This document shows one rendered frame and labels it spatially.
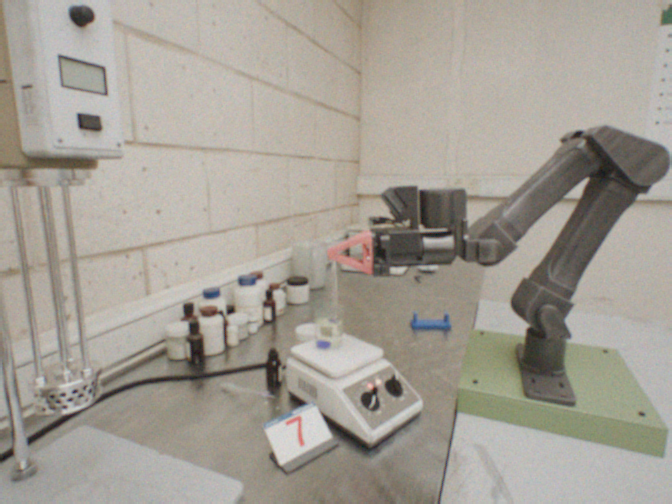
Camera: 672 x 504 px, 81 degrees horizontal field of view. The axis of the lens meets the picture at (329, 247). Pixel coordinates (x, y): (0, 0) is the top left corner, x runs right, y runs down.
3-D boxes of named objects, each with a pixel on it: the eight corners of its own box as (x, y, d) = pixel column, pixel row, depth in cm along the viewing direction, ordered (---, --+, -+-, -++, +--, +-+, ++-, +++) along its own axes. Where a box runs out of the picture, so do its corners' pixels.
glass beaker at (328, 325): (335, 357, 66) (336, 311, 65) (307, 350, 69) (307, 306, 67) (350, 343, 72) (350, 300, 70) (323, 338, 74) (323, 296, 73)
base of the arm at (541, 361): (529, 350, 60) (583, 357, 57) (519, 309, 78) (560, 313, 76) (524, 398, 61) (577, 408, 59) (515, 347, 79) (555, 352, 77)
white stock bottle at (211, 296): (226, 328, 101) (224, 284, 99) (228, 338, 95) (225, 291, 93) (200, 331, 99) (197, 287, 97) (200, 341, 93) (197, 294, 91)
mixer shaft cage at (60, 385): (117, 390, 46) (94, 170, 41) (58, 424, 40) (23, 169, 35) (78, 379, 48) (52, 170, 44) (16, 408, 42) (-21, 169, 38)
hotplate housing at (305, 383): (423, 415, 64) (426, 369, 63) (369, 452, 56) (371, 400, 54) (331, 367, 81) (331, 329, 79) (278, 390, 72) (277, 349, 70)
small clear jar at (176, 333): (170, 363, 82) (167, 333, 81) (164, 353, 87) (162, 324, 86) (198, 356, 85) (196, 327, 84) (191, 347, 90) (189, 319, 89)
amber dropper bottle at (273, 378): (269, 387, 73) (268, 352, 71) (263, 380, 75) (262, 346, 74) (284, 383, 74) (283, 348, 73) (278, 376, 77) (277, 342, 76)
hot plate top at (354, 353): (386, 355, 68) (386, 350, 68) (335, 379, 60) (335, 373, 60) (337, 334, 77) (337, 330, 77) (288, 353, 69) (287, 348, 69)
